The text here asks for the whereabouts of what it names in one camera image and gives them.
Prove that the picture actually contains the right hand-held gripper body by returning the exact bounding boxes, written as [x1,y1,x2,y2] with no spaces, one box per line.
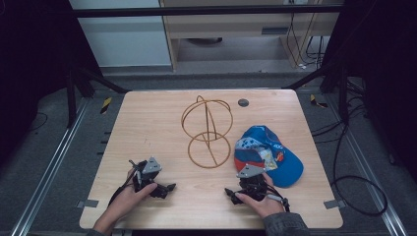
[236,163,268,202]

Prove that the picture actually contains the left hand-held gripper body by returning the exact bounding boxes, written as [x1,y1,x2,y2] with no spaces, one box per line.
[128,156,165,198]

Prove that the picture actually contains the blue and red cap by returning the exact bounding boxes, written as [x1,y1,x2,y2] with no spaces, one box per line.
[233,124,305,189]

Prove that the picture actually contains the brown wire hat stand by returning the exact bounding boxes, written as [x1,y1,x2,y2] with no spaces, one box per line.
[180,94,234,170]

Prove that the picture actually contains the person's right hand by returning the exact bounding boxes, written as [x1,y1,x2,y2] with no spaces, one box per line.
[234,171,286,219]

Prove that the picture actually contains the person's left hand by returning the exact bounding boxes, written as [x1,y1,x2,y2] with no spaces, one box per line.
[109,167,158,224]

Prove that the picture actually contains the grey tape piece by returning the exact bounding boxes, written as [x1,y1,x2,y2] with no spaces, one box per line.
[323,199,347,210]
[76,199,100,209]

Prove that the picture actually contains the yellow and black tape strip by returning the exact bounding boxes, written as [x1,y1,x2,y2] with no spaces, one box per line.
[309,93,328,109]
[99,96,113,115]

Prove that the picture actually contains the white cabinet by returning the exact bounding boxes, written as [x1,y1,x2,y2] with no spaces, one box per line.
[69,0,173,69]

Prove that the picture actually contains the light wooden desk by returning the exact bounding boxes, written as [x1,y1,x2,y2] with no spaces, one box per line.
[158,0,346,72]

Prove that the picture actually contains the dark curtain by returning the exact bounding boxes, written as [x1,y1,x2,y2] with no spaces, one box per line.
[0,0,99,165]
[323,0,417,185]

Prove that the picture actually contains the right hand-held gripper cable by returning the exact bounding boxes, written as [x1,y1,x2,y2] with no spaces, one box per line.
[266,184,292,213]

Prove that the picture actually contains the hand-held gripper cable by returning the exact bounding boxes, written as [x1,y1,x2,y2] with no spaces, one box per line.
[266,184,292,213]
[107,159,143,207]

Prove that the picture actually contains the left hand-held gripper cable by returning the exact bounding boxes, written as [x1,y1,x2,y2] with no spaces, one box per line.
[107,159,143,207]

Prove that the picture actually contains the black looped floor cable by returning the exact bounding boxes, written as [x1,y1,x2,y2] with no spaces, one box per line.
[310,94,389,217]

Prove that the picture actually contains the aluminium floor rail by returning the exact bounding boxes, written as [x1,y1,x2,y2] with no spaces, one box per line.
[9,97,90,236]
[327,93,410,236]

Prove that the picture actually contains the black metal frame strut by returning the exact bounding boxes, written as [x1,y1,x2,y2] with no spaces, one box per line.
[282,60,351,125]
[66,63,131,130]

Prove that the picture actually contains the thin black floor cable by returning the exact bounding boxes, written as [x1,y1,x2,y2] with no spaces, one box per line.
[30,111,49,133]

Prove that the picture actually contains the black cables under desk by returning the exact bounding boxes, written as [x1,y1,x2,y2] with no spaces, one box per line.
[285,13,327,69]

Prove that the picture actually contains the black horizontal frame bar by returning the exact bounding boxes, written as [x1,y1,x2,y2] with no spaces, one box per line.
[70,4,346,19]

